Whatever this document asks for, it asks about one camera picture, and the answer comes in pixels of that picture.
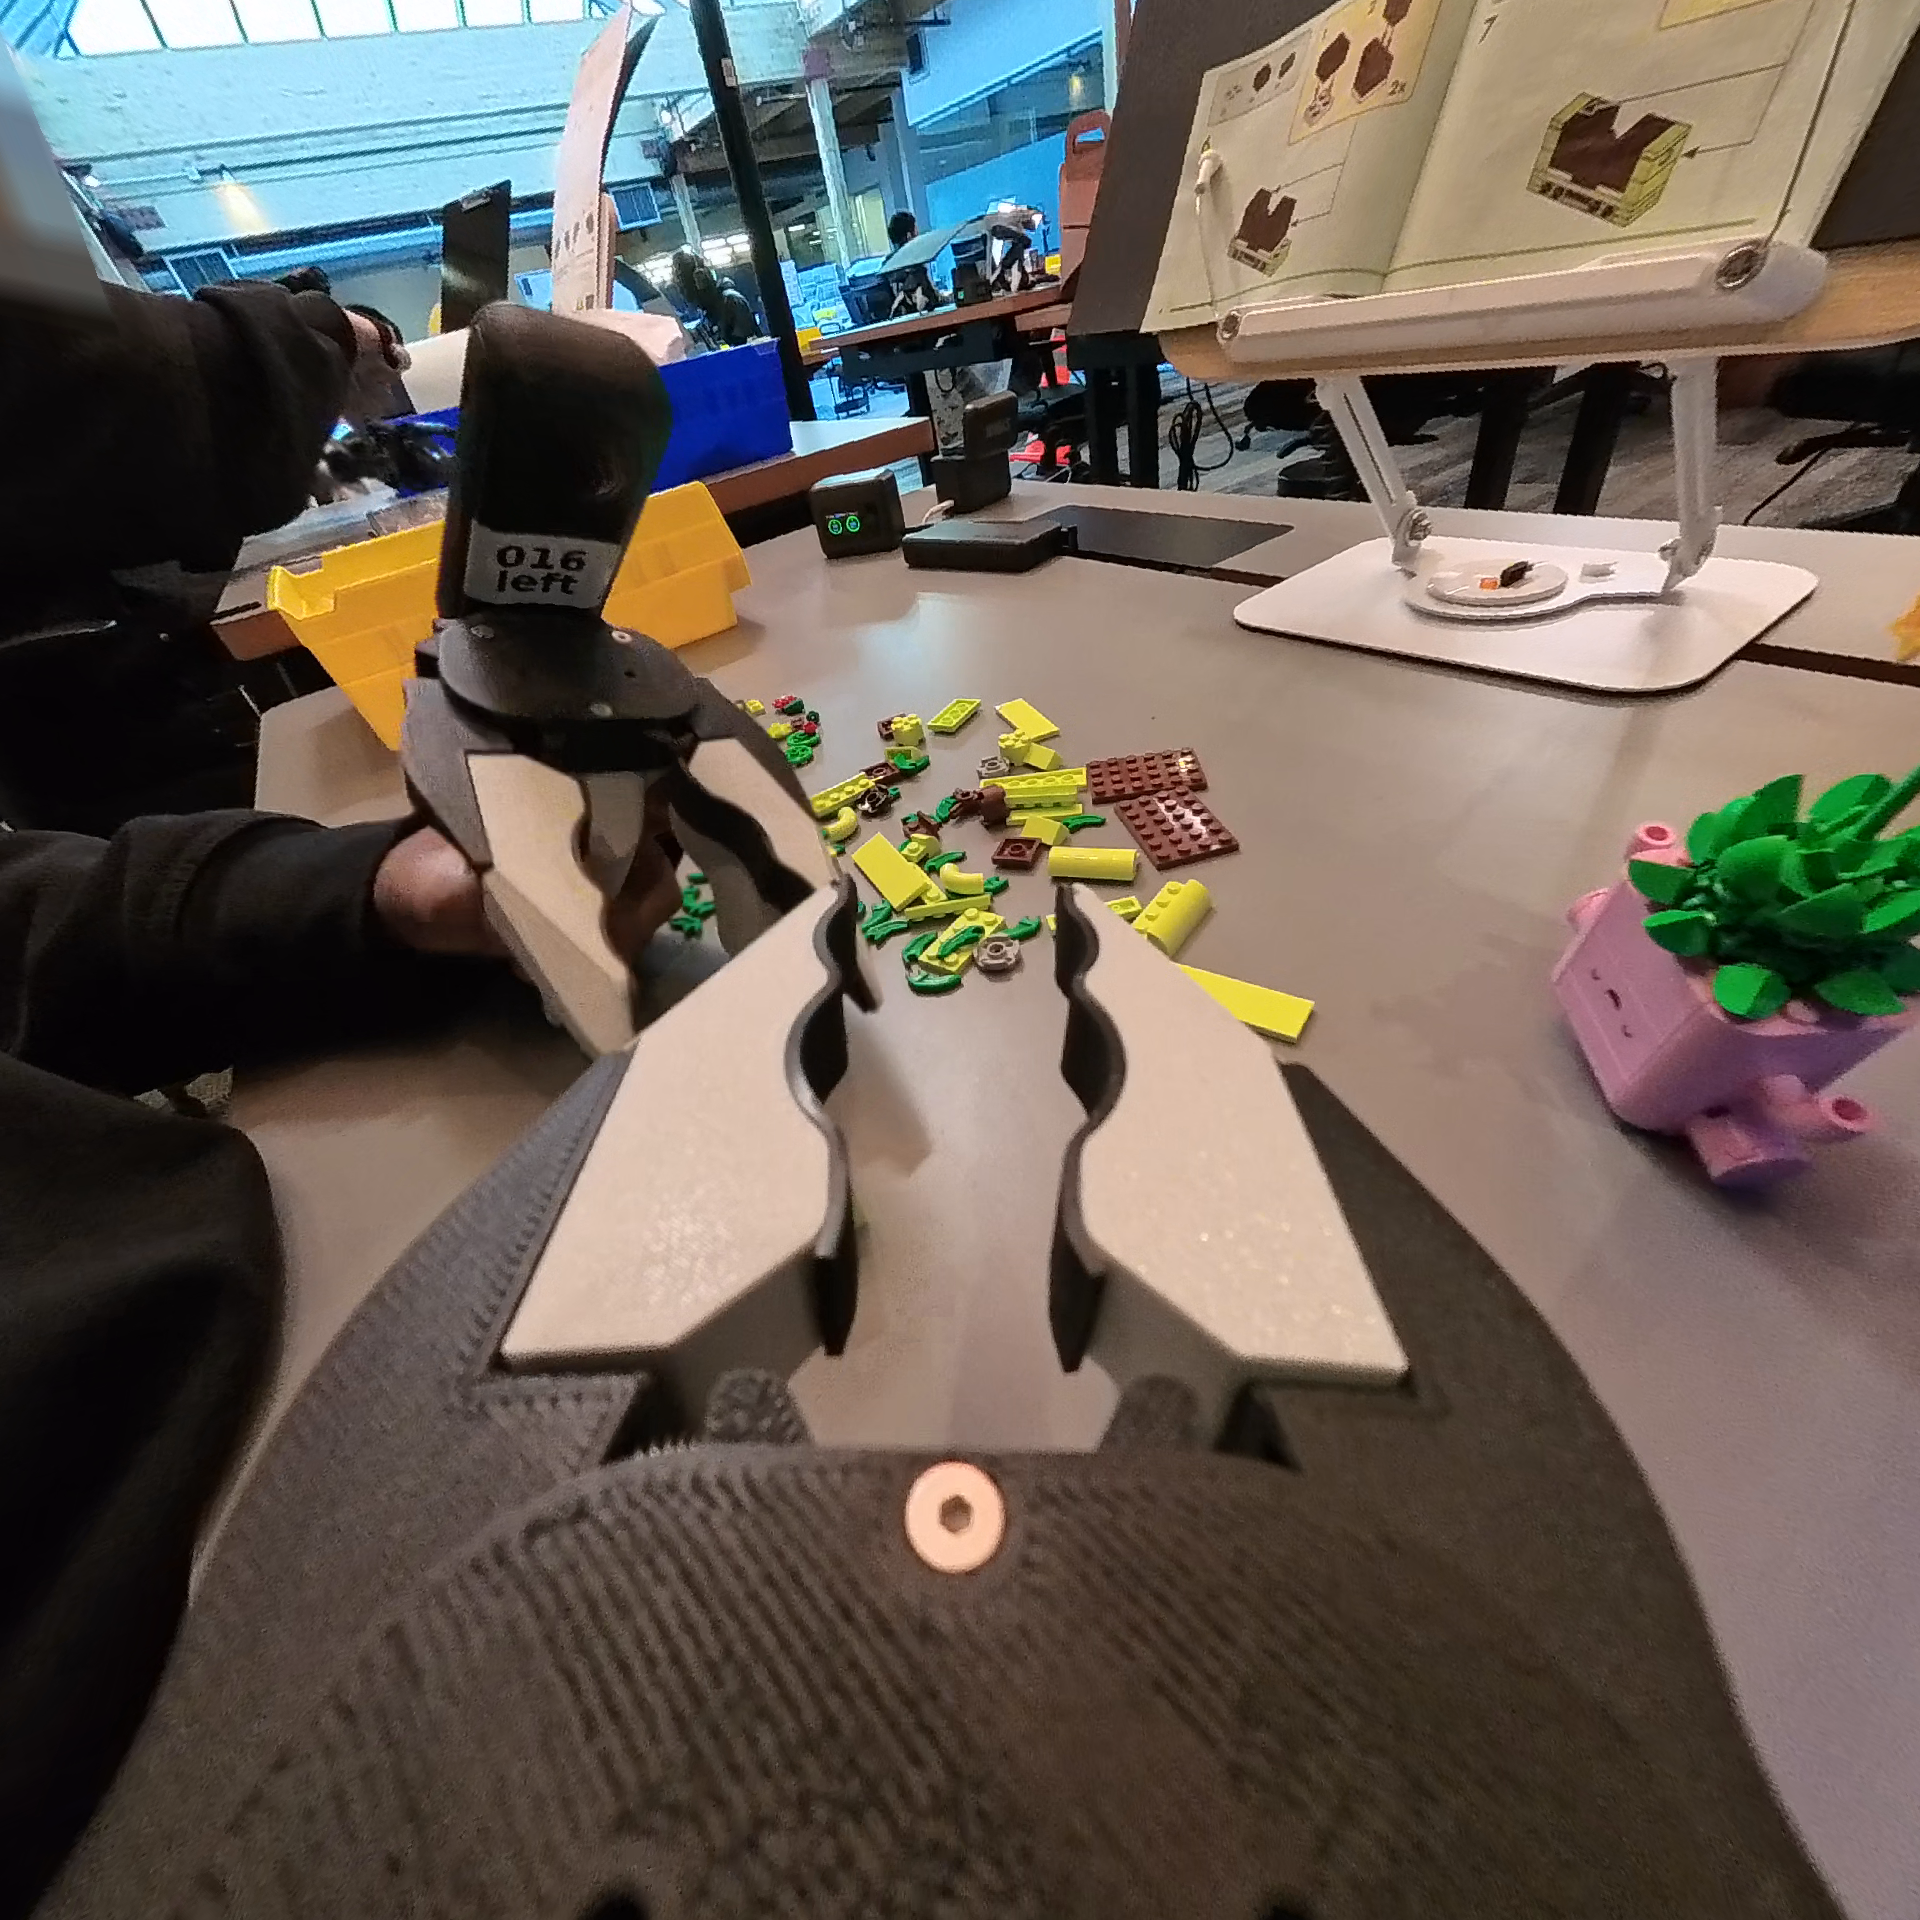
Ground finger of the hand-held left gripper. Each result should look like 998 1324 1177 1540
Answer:
667 720 881 1012
461 749 649 1061

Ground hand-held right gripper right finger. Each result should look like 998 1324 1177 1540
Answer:
1051 882 1412 1403

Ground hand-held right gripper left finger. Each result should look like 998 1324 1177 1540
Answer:
500 872 865 1403

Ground person's left forearm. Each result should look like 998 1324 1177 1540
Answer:
0 807 397 1097

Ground person's left hand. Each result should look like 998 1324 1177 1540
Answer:
370 822 689 970

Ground scattered lime green bricks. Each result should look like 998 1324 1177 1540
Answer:
770 691 1318 1049

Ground yellow plastic bin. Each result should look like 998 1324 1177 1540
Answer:
267 481 748 750

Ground scattered green leaf pieces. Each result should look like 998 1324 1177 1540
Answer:
671 691 1113 1000

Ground blue plastic bin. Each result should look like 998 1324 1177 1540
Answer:
654 344 793 495

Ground black charger green lights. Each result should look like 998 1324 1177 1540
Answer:
808 466 905 563

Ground white paper roll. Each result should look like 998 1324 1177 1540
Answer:
393 327 481 421

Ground flat black box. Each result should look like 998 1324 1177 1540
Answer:
901 508 1076 570

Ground brown studded plate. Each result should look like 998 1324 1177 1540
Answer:
1083 746 1212 807
1113 791 1243 872

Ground black upright box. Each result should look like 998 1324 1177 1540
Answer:
930 389 1016 515

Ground pink brick flower pot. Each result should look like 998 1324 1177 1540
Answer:
1549 757 1920 1194

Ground white standing banner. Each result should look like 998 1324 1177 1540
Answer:
548 5 662 320

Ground black pole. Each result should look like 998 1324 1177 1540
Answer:
685 0 821 425

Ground brown paper bag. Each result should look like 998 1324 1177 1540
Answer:
1055 109 1113 277

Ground white book stand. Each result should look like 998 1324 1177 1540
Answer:
1221 238 1830 696

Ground instruction booklet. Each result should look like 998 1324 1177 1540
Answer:
1140 0 1861 336

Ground black desk cable flap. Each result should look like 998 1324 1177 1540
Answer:
1041 502 1298 570

